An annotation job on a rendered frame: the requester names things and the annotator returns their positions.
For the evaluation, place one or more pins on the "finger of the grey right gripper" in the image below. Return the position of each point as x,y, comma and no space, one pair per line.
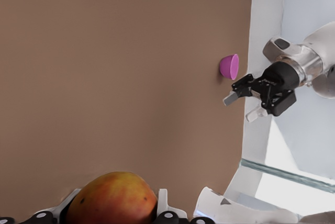
230,99
255,114

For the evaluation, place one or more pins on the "small magenta bowl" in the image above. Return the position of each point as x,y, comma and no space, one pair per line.
230,66

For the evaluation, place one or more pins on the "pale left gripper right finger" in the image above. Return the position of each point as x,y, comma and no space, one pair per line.
162,203

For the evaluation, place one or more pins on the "red yellow apple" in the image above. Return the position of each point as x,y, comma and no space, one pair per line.
112,200

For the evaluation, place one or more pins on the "pale left gripper left finger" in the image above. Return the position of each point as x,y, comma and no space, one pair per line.
66,205

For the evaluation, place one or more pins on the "silver frame post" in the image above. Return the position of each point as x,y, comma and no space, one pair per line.
288,174

